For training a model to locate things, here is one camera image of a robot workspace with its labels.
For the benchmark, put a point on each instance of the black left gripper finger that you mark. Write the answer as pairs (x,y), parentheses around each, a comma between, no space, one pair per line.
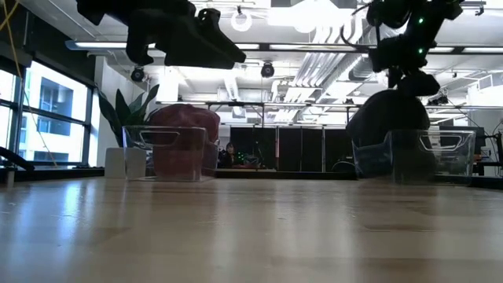
(226,45)
(196,51)

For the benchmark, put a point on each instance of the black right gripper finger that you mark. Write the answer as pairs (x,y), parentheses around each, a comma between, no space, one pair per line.
(394,78)
(418,84)

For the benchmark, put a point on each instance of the black hat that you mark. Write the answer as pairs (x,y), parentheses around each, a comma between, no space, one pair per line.
(385,114)

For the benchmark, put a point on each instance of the dark red hat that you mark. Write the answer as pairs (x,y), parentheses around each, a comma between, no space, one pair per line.
(184,118)

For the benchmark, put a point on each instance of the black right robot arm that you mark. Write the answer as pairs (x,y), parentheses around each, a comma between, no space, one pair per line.
(432,12)

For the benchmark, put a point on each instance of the black ceiling spotlight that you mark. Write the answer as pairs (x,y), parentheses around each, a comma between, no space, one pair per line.
(267,70)
(137,74)

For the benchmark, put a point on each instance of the black computer monitor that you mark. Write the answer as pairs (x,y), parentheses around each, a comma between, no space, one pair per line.
(480,141)

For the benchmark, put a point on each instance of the clear plastic bin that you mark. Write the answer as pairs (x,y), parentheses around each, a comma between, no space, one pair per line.
(196,173)
(452,165)

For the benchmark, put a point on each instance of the green leafy plant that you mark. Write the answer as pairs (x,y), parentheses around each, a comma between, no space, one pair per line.
(122,114)

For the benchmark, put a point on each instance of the person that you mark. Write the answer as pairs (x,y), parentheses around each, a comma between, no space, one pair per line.
(229,155)

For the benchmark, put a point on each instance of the black room divider panels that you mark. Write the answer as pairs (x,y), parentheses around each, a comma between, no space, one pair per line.
(298,149)

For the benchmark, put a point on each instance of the white cup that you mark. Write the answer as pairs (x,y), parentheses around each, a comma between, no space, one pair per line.
(114,163)

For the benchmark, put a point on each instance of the black window frame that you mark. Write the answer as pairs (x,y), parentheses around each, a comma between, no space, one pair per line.
(88,126)

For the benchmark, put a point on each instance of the black aluminium table frame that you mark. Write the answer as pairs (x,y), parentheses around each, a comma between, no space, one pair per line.
(275,174)

